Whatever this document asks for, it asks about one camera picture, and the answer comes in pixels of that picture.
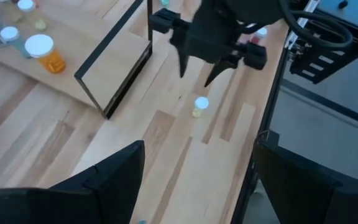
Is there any pink pill vial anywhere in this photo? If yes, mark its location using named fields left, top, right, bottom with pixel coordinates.
left=249, top=26, right=269, bottom=44

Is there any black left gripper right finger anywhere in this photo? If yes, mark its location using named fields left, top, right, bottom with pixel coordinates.
left=253, top=139, right=341, bottom=224

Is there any black frame wooden shelf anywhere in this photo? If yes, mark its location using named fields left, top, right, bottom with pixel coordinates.
left=0, top=0, right=154, bottom=119

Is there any yellow pill vial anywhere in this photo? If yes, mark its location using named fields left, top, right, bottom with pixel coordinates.
left=16, top=0, right=47, bottom=31
left=191, top=96, right=210, bottom=119

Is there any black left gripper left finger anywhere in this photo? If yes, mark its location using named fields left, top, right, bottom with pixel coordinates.
left=50, top=140, right=145, bottom=224

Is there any black aluminium table frame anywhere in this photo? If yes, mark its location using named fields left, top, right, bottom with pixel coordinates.
left=230, top=18, right=291, bottom=224

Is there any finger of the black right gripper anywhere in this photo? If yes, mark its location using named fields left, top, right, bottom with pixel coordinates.
left=178, top=46, right=190, bottom=78
left=205, top=60, right=239, bottom=88

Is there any large orange pill bottle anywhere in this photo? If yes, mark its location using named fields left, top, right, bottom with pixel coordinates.
left=24, top=33, right=67, bottom=75

